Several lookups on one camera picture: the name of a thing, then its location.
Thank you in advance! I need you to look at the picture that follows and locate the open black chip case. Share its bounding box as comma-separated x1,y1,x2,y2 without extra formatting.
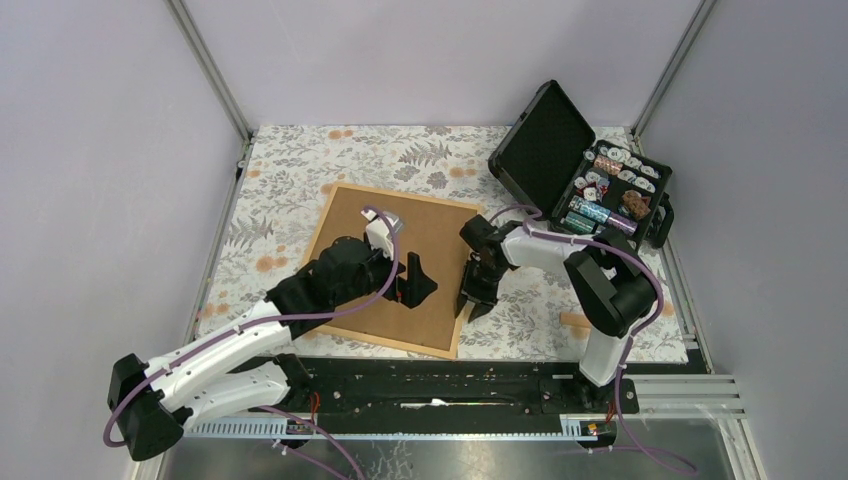
488,80,674,248

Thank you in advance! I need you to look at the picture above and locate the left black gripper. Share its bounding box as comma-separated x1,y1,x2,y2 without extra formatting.
333,235,437,307

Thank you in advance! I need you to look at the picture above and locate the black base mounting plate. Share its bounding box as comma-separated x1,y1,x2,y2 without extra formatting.
271,354,640,415

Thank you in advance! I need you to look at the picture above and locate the floral patterned table mat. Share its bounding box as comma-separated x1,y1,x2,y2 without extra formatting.
190,124,690,364

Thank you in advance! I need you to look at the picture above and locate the brown frame backing board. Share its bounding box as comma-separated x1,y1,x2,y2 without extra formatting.
305,188,475,352

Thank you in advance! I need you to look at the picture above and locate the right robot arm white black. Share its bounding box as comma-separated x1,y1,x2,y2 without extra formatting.
456,215,662,412

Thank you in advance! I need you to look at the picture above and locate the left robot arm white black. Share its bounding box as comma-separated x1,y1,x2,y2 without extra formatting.
104,236,438,461

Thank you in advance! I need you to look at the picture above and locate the light wooden picture frame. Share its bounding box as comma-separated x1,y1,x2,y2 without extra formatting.
299,182,483,362

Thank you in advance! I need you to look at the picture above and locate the small wooden block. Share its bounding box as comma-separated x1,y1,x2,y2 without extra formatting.
559,312,591,329

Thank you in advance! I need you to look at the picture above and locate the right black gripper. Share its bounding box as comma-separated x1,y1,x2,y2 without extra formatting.
455,260,508,323

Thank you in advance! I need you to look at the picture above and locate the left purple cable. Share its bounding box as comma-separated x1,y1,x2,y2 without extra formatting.
101,205,404,480

